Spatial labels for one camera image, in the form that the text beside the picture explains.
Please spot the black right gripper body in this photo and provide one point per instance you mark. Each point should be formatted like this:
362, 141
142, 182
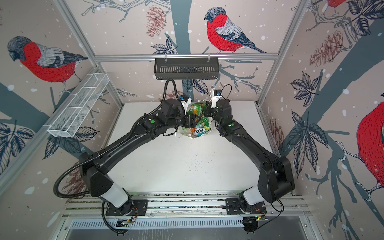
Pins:
210, 111

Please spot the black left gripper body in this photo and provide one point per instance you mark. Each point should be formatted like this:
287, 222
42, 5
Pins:
189, 121

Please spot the white patterned paper bag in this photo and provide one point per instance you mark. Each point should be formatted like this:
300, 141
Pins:
191, 132

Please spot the green orange snack packet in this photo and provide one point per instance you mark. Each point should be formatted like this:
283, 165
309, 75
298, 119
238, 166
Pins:
197, 109

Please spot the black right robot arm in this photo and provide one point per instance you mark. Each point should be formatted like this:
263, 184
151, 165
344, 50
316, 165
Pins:
275, 173

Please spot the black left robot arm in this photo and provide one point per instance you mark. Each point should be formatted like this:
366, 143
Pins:
170, 114

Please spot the green snack packet in bag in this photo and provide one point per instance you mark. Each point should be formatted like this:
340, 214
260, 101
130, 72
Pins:
203, 126

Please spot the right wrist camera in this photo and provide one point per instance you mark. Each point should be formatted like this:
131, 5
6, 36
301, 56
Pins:
216, 95

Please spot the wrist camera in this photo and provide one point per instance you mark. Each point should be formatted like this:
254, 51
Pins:
186, 102
216, 95

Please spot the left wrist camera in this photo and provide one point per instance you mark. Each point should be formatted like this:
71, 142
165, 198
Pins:
186, 102

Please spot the black hanging wire basket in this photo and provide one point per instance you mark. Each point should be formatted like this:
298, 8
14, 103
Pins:
187, 69

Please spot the aluminium frame crossbar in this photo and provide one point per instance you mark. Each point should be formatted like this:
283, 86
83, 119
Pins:
148, 58

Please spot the aluminium mounting rail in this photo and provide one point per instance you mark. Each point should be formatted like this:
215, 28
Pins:
174, 205

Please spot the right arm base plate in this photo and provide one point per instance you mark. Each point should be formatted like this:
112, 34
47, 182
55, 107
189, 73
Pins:
241, 207

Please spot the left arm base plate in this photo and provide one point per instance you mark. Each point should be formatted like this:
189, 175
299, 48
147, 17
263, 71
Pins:
130, 208

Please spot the white mesh wall shelf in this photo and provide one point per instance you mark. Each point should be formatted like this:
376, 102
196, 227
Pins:
75, 112

